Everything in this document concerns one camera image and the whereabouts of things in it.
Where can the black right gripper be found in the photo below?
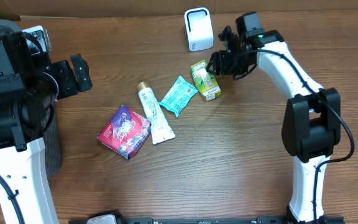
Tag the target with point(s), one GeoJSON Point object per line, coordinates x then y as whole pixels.
{"type": "Point", "coordinates": [221, 62]}

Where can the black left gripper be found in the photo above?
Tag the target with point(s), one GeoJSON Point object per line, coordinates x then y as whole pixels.
{"type": "Point", "coordinates": [71, 85]}

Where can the green tea carton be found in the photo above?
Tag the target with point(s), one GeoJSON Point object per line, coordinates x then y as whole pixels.
{"type": "Point", "coordinates": [204, 81]}

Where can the teal wet wipes pack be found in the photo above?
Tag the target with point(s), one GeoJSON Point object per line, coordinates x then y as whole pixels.
{"type": "Point", "coordinates": [178, 96]}

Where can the purple Carefree pad pack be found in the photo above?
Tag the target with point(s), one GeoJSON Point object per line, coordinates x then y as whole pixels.
{"type": "Point", "coordinates": [126, 132]}

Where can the white tube gold cap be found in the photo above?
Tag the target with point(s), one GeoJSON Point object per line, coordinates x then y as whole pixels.
{"type": "Point", "coordinates": [161, 131]}

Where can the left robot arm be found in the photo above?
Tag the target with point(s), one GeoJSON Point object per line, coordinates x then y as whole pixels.
{"type": "Point", "coordinates": [30, 84]}

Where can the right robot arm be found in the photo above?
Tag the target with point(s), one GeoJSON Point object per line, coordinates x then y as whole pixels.
{"type": "Point", "coordinates": [310, 129]}

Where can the white barcode scanner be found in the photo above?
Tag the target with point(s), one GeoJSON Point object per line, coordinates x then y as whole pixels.
{"type": "Point", "coordinates": [199, 29]}

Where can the grey plastic basket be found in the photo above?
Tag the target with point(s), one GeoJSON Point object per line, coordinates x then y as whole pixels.
{"type": "Point", "coordinates": [53, 156]}

